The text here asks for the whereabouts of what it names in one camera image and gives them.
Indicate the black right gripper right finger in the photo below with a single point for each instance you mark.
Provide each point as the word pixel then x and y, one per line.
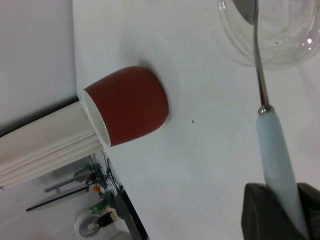
pixel 313 212

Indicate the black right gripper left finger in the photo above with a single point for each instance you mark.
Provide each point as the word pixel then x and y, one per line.
pixel 260 217

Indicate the white ribbed moulding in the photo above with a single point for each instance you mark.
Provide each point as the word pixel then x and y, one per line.
pixel 45 145

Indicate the red ceramic mug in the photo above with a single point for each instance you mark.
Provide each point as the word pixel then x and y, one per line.
pixel 130 105

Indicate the green circuit board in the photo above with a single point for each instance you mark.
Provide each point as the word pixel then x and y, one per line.
pixel 98 207

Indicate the clear glass saucer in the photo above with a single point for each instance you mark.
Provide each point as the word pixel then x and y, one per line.
pixel 287 60

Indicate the black table frame bar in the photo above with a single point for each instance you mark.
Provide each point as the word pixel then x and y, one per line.
pixel 130 217

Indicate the white round device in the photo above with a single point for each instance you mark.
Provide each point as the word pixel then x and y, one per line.
pixel 85 225

